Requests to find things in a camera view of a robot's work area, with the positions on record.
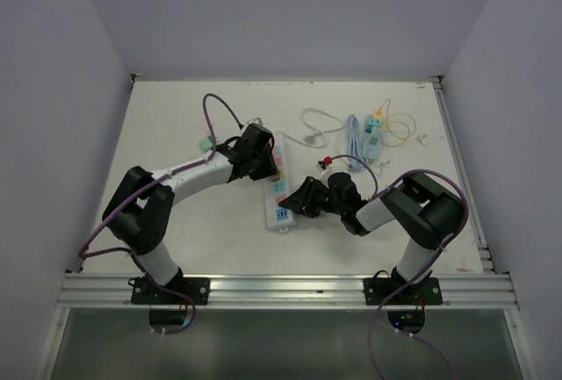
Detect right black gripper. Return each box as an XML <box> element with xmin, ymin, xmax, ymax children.
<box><xmin>281</xmin><ymin>176</ymin><xmax>345</xmax><ymax>219</ymax></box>

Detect white power strip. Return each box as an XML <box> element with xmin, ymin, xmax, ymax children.
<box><xmin>263</xmin><ymin>133</ymin><xmax>295</xmax><ymax>233</ymax></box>

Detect green plug adapter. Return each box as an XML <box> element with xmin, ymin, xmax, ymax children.
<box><xmin>198</xmin><ymin>135</ymin><xmax>216</xmax><ymax>153</ymax></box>

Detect light blue extension cord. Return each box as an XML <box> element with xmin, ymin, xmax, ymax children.
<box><xmin>335</xmin><ymin>113</ymin><xmax>374</xmax><ymax>175</ymax></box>

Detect brown beige plug adapter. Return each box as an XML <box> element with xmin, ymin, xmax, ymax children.
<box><xmin>270</xmin><ymin>158</ymin><xmax>281</xmax><ymax>181</ymax></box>

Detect teal plug with cable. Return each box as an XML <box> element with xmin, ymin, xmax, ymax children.
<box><xmin>362</xmin><ymin>116</ymin><xmax>390</xmax><ymax>176</ymax></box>

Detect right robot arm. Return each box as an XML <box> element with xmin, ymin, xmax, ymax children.
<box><xmin>280</xmin><ymin>169</ymin><xmax>469</xmax><ymax>304</ymax></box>

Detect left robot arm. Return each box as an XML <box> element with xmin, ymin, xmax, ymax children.
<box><xmin>102</xmin><ymin>123</ymin><xmax>277</xmax><ymax>304</ymax></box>

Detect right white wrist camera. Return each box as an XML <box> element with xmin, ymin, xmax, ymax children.
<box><xmin>316</xmin><ymin>156</ymin><xmax>333</xmax><ymax>174</ymax></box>

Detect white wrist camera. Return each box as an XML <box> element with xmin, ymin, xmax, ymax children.
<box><xmin>242</xmin><ymin>117</ymin><xmax>263</xmax><ymax>126</ymax></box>
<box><xmin>316</xmin><ymin>156</ymin><xmax>333</xmax><ymax>174</ymax></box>

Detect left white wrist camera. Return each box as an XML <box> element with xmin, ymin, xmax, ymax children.
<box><xmin>242</xmin><ymin>117</ymin><xmax>263</xmax><ymax>126</ymax></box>

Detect white power strip cord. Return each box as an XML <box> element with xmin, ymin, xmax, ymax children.
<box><xmin>280</xmin><ymin>107</ymin><xmax>345</xmax><ymax>148</ymax></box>

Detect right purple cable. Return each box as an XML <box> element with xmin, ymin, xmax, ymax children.
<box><xmin>324</xmin><ymin>153</ymin><xmax>470</xmax><ymax>380</ymax></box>

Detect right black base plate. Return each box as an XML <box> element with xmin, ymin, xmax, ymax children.
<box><xmin>363</xmin><ymin>269</ymin><xmax>443</xmax><ymax>305</ymax></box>

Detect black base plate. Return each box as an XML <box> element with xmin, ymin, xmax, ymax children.
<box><xmin>363</xmin><ymin>269</ymin><xmax>443</xmax><ymax>305</ymax></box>
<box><xmin>127</xmin><ymin>276</ymin><xmax>211</xmax><ymax>305</ymax></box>

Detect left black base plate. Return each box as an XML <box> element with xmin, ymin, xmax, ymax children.
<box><xmin>127</xmin><ymin>276</ymin><xmax>211</xmax><ymax>305</ymax></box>

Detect aluminium front rail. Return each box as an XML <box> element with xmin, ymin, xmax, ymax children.
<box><xmin>55</xmin><ymin>273</ymin><xmax>518</xmax><ymax>311</ymax></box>

